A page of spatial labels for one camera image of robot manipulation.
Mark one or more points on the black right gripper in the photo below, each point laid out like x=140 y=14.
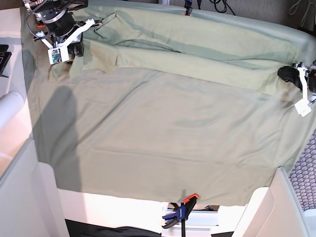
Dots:
x=61 y=24

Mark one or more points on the orange black clamp top middle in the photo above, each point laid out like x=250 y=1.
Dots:
x=188 y=7

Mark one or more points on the pale green table cloth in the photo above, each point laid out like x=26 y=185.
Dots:
x=147 y=134

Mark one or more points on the blue orange bar clamp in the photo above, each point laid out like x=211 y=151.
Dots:
x=180 y=213

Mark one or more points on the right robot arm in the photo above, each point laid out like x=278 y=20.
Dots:
x=35 y=6

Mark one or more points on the black tablet device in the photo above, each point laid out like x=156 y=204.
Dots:
x=5 y=56

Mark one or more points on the black mesh fabric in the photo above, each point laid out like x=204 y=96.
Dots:
x=303 y=176

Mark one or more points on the black cloth under table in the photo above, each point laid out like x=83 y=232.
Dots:
x=79 y=229

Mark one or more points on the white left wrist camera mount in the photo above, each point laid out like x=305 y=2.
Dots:
x=303 y=106

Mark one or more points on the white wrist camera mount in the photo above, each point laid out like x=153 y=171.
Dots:
x=303 y=106
x=57 y=51

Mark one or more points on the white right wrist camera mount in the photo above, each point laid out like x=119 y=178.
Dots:
x=57 y=51

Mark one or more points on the white cylindrical tube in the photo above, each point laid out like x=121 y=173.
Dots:
x=10 y=105

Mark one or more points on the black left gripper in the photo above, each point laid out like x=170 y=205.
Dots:
x=291 y=74

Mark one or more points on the light green T-shirt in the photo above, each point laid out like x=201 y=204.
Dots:
x=182 y=45

